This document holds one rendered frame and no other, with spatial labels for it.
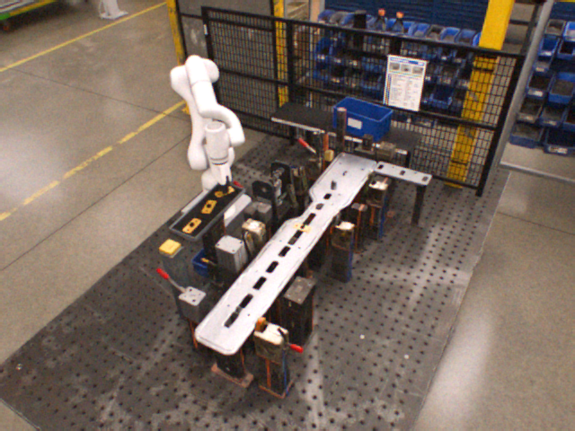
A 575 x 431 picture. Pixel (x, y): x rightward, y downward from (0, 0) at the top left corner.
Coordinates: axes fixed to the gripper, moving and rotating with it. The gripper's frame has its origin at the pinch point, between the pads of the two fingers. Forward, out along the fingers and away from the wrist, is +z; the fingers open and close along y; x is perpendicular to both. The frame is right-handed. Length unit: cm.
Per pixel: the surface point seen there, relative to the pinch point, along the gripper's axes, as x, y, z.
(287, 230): 17.1, 23.5, 18.3
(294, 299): -6, 59, 15
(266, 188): 16.8, 8.9, 2.6
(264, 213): 11.2, 14.8, 10.7
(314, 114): 92, -49, 15
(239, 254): -11.6, 29.9, 10.9
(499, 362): 109, 101, 118
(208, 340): -40, 54, 18
